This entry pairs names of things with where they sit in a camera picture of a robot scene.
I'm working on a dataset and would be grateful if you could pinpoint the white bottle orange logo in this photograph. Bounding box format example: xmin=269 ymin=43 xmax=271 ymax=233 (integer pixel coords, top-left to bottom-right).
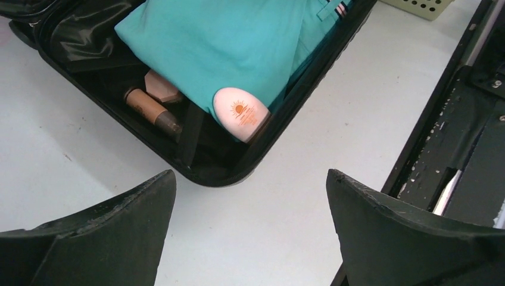
xmin=213 ymin=87 xmax=270 ymax=143

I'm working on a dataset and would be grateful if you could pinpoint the light teal bottom garment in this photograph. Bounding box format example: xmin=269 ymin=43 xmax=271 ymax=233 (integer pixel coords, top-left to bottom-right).
xmin=115 ymin=0 xmax=354 ymax=113

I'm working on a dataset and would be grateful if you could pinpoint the black ribbed hard-shell suitcase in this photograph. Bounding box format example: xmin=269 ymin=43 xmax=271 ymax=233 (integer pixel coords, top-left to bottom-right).
xmin=1 ymin=1 xmax=375 ymax=187

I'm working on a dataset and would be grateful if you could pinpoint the brown cosmetic tube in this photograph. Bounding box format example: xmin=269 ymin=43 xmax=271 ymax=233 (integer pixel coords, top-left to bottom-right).
xmin=123 ymin=88 xmax=182 ymax=142

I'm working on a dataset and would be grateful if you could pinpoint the peach cosmetic tube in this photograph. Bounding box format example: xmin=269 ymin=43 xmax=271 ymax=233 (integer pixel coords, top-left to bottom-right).
xmin=144 ymin=70 xmax=183 ymax=104

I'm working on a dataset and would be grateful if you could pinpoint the pale yellow perforated basket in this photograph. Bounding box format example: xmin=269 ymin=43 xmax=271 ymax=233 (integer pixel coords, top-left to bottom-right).
xmin=381 ymin=0 xmax=454 ymax=21

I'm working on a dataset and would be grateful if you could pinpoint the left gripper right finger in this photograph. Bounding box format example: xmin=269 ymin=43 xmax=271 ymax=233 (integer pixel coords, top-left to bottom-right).
xmin=326 ymin=169 xmax=504 ymax=285

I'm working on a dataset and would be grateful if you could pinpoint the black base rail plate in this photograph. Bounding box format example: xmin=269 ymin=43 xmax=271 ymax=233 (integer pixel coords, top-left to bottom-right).
xmin=331 ymin=0 xmax=505 ymax=286

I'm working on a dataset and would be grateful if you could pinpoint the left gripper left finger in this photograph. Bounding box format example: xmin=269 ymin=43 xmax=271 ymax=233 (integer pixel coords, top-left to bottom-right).
xmin=1 ymin=170 xmax=176 ymax=285

